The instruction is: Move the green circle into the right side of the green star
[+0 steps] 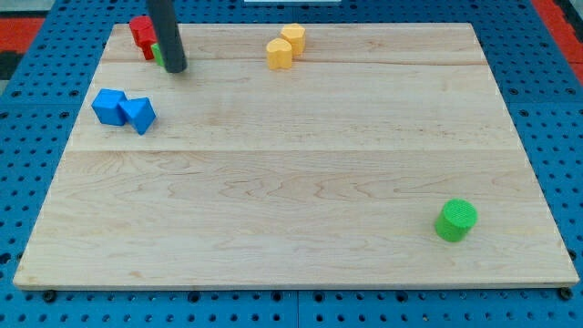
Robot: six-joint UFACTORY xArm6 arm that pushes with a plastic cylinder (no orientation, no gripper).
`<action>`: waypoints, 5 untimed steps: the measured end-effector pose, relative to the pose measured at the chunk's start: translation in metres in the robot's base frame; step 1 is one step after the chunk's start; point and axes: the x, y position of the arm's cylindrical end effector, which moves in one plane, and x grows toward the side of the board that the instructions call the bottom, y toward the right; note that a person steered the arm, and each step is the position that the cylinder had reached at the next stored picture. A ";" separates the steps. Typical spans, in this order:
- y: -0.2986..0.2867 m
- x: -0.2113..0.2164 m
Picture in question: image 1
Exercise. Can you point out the green star block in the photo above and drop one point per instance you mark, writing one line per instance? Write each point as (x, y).
(157, 54)

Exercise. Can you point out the light wooden board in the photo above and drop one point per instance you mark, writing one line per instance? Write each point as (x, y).
(328, 175)

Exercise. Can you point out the yellow heart block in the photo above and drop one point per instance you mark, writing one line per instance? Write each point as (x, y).
(279, 54)

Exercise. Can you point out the yellow hexagon block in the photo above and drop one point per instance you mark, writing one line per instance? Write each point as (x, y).
(295, 34)

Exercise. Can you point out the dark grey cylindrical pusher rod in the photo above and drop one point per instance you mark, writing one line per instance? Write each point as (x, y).
(163, 16)

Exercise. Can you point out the blue triangle block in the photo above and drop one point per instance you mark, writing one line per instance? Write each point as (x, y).
(139, 113)

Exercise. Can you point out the green cylinder block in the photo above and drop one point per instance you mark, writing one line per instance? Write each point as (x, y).
(455, 220)

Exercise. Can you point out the blue cube block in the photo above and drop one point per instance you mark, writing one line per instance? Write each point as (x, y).
(106, 106)

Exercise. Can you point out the red block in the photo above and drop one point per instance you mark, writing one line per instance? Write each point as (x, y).
(143, 33)

